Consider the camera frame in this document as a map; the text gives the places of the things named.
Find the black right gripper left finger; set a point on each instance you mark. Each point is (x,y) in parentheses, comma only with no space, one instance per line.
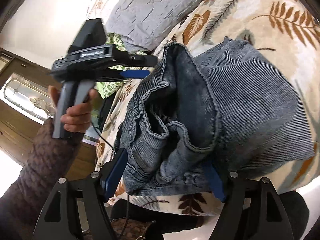
(59,218)

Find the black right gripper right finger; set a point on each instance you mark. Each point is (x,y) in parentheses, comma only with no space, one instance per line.
(252,209)

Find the grey blue denim pants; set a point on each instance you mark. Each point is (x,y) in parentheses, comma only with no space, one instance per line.
(194,120)

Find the left forearm brown knit sleeve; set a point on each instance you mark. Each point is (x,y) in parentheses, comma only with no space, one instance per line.
(49,160)

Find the left hand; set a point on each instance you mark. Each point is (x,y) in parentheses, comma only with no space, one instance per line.
(77,119)

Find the green white patterned quilt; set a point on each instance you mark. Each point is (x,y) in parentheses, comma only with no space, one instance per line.
(117,50)

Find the grey quilted pillow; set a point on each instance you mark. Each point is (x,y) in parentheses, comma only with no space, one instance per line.
(143,24)

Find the dark wooden wardrobe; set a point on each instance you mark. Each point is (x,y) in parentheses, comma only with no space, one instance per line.
(25,104)

